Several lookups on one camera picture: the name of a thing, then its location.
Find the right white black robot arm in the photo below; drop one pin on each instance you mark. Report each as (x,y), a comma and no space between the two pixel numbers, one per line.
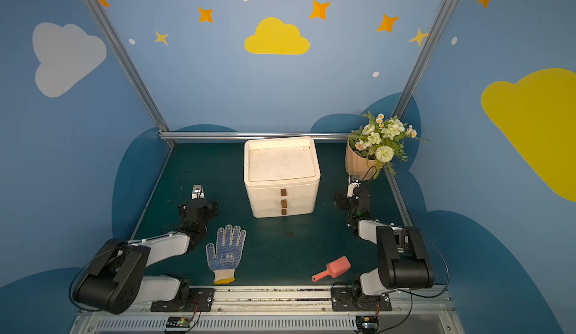
(402,258)

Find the peach pot with flowers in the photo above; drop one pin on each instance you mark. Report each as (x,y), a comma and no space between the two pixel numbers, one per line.
(374,146)

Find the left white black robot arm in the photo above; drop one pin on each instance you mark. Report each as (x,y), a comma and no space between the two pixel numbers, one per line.
(115,278)

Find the white three-drawer cabinet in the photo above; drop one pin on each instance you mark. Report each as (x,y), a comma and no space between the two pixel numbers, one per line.
(281,176)

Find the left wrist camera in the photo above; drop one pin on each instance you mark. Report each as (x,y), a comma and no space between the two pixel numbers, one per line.
(197,192)

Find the aluminium front rail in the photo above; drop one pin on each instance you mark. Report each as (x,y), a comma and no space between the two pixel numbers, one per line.
(284,309)

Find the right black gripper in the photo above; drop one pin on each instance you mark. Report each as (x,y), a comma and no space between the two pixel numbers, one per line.
(346,197)

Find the blue dotted work glove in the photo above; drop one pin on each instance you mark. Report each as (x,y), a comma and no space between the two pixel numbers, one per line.
(225,254)

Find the pink plastic scoop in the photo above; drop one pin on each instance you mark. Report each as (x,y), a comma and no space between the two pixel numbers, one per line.
(333,269)

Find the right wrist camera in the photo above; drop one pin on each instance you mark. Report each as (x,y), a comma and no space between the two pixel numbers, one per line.
(354,182)

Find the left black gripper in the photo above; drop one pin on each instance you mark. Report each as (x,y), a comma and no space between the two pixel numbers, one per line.
(198,203)

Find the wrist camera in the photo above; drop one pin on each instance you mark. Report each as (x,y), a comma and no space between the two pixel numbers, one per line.
(197,192)
(354,182)

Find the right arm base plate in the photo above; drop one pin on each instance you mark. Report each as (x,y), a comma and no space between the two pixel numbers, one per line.
(360,299)

